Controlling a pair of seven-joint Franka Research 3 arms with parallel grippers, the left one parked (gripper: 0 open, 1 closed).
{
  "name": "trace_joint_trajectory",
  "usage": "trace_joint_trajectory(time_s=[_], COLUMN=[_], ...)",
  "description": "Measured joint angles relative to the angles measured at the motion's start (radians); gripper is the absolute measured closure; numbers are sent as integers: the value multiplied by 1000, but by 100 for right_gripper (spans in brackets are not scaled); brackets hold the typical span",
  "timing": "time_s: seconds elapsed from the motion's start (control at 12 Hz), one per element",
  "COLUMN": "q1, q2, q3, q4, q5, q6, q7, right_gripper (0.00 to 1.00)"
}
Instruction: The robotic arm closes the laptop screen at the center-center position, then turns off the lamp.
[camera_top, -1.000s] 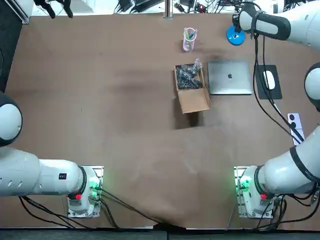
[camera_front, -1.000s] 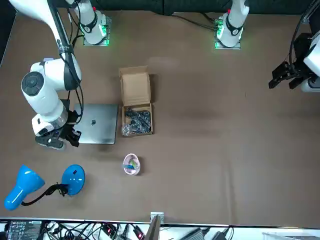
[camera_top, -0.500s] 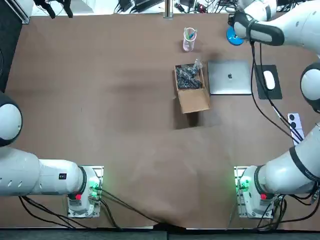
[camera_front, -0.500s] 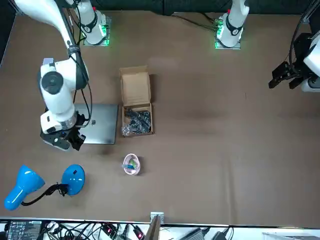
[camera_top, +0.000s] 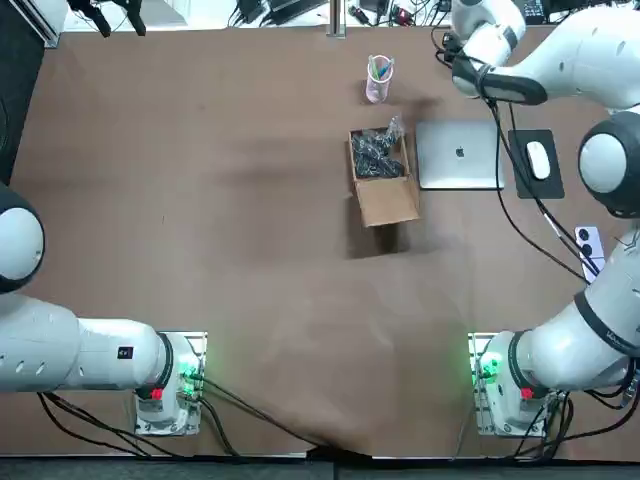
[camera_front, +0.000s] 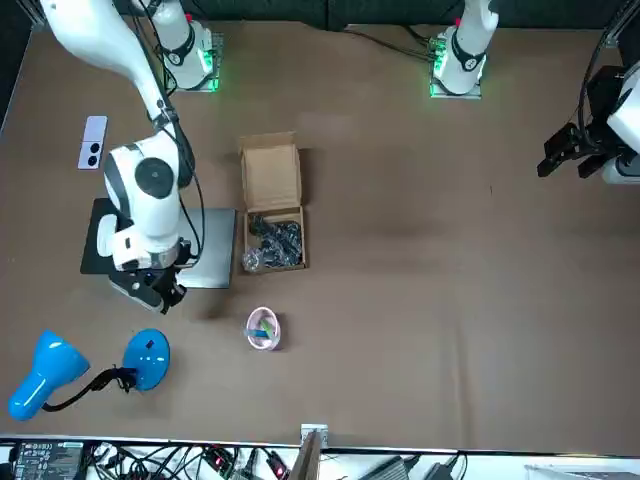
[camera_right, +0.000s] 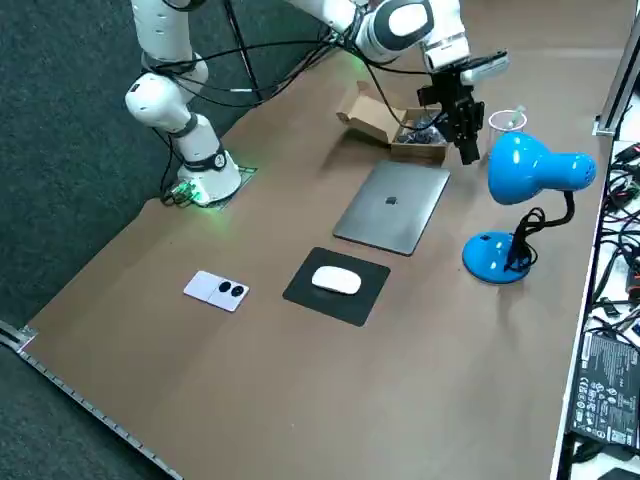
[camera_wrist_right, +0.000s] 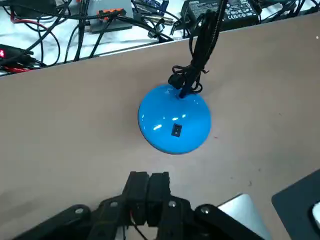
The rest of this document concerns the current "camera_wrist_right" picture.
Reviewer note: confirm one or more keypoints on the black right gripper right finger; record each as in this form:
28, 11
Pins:
160, 197

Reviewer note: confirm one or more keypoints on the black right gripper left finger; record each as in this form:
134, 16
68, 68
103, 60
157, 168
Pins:
136, 197

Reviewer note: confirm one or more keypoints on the blue desk lamp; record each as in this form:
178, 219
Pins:
162, 117

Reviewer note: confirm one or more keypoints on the silver laptop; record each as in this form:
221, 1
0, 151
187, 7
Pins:
240, 210

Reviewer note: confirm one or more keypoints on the black mouse pad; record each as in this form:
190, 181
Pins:
295, 197

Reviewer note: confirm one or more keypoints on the grey box with orange connectors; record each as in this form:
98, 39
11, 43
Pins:
117, 22

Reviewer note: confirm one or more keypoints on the black meter with red display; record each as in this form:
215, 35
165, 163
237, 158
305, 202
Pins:
12, 53

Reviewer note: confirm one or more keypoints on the black labelled power adapter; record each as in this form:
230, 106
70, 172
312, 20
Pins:
237, 12

